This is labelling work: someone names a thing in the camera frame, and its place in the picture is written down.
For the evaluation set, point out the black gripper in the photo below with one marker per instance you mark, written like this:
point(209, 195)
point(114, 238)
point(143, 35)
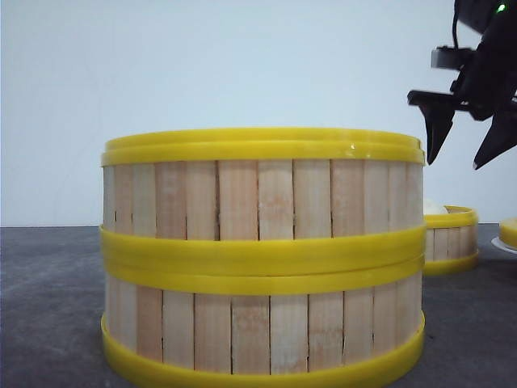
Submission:
point(486, 83)

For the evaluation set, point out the yellow rimmed steamer lid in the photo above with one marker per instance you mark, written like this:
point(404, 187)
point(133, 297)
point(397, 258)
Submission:
point(508, 231)

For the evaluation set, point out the large bun right basket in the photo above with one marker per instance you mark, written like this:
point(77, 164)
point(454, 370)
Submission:
point(432, 207)

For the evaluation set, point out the white plate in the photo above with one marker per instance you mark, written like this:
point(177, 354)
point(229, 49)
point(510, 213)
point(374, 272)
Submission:
point(497, 242)

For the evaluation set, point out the front bamboo steamer basket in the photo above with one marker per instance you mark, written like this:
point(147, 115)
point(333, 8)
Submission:
point(366, 337)

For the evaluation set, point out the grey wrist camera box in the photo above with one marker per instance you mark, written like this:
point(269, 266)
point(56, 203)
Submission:
point(445, 57)

